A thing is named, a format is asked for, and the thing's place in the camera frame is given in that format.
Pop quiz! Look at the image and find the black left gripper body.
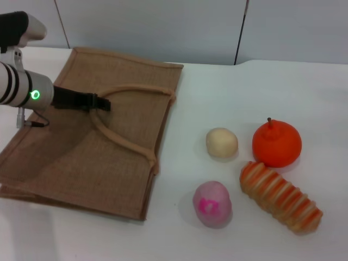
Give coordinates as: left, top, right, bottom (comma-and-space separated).
52, 86, 98, 111

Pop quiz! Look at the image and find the brown jute handbag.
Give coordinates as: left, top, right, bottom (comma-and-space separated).
0, 46, 185, 222

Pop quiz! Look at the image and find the orange toy fruit with stem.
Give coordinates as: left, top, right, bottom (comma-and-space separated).
252, 117, 303, 168

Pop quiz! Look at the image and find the cream round bun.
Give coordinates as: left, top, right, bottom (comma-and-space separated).
206, 127, 239, 158

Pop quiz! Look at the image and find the pink round bun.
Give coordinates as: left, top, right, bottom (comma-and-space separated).
192, 180, 233, 229

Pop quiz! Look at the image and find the orange striped bread loaf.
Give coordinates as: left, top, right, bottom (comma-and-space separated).
239, 160, 324, 234

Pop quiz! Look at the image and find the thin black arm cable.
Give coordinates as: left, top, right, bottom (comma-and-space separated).
24, 109, 51, 128

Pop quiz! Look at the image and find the silver cable connector plug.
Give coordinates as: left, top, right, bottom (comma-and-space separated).
15, 107, 26, 129

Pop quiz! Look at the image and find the thin black wall pole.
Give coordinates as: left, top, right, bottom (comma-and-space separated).
234, 0, 251, 66

